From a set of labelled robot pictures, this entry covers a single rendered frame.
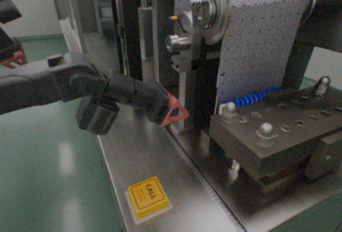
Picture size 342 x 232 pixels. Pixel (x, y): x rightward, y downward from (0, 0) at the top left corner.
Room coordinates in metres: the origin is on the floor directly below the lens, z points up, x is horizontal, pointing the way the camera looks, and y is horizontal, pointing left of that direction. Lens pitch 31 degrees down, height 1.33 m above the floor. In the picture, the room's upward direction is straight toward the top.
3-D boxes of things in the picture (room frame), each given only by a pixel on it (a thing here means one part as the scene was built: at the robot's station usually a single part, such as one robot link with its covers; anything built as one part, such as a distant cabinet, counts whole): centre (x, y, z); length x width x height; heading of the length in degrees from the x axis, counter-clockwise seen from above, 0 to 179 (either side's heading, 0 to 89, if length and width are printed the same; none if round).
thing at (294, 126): (0.46, -0.32, 1.00); 0.40 x 0.16 x 0.06; 116
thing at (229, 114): (0.43, -0.14, 1.05); 0.04 x 0.04 x 0.04
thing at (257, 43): (0.55, -0.23, 1.17); 0.23 x 0.01 x 0.18; 116
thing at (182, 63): (0.56, -0.04, 1.05); 0.06 x 0.05 x 0.31; 116
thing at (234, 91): (0.55, -0.23, 1.03); 0.23 x 0.01 x 0.09; 116
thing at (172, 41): (0.55, -0.01, 1.18); 0.04 x 0.02 x 0.04; 26
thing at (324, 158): (0.38, -0.37, 0.96); 0.10 x 0.03 x 0.11; 116
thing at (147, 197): (0.30, 0.05, 0.91); 0.07 x 0.07 x 0.02; 26
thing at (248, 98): (0.53, -0.24, 1.03); 0.21 x 0.04 x 0.03; 116
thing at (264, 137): (0.35, -0.19, 1.05); 0.04 x 0.04 x 0.04
